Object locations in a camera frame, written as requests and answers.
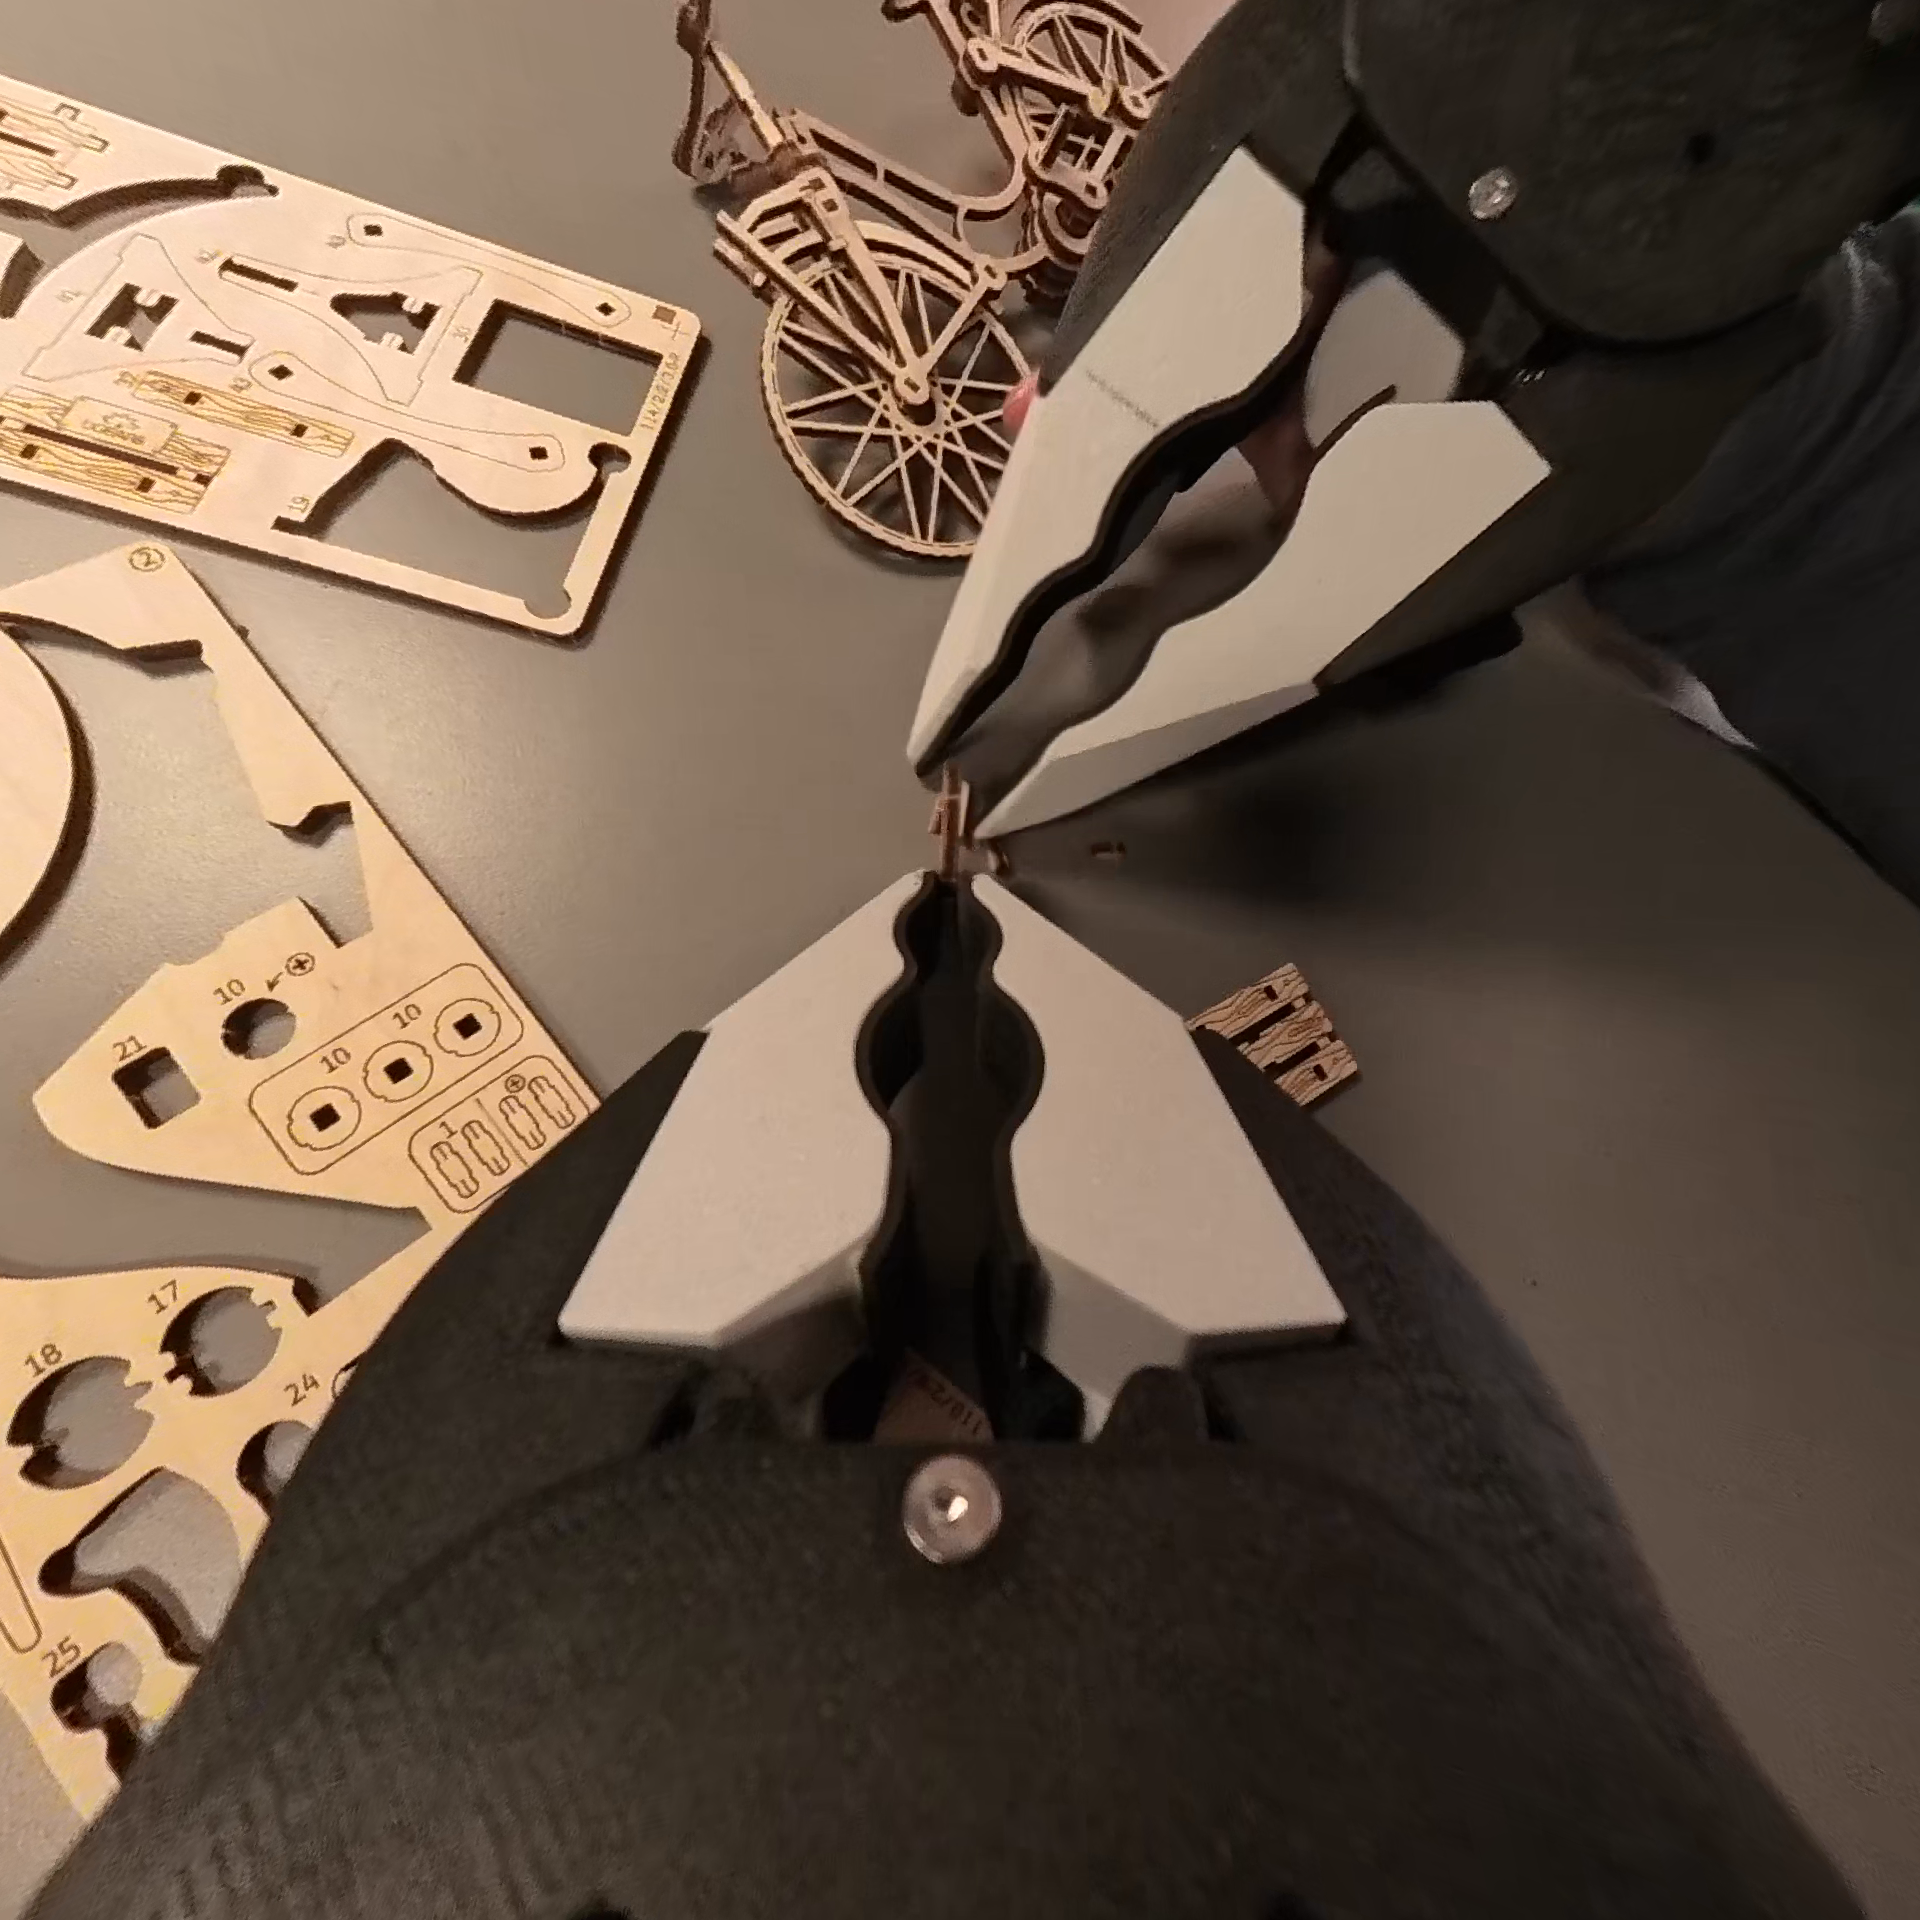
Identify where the large wooden parts sheet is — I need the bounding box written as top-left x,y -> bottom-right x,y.
0,543 -> 601,1816

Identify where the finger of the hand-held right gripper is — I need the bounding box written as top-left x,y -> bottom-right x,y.
907,146 -> 1329,784
971,274 -> 1558,838

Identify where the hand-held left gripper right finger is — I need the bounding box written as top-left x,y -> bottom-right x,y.
944,867 -> 1350,1445

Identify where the wooden bicycle model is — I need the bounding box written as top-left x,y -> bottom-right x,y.
671,0 -> 1187,564

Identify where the small slatted wooden panel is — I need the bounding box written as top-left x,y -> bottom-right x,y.
1190,959 -> 1364,1112

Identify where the person's right forearm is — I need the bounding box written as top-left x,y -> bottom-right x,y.
1576,211 -> 1920,909

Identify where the rectangular wooden parts sheet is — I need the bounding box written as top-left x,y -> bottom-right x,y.
0,76 -> 705,645

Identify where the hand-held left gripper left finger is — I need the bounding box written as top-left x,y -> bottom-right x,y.
558,867 -> 939,1445

